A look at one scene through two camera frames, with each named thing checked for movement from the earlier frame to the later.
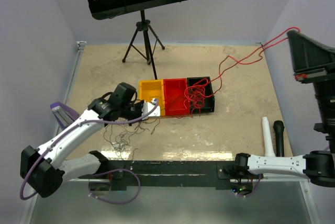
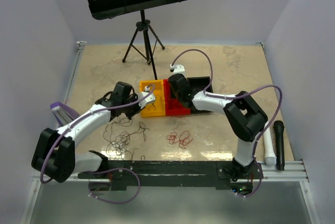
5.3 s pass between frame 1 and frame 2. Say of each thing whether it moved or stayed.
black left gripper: stayed
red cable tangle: moved
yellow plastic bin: stayed
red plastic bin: stayed
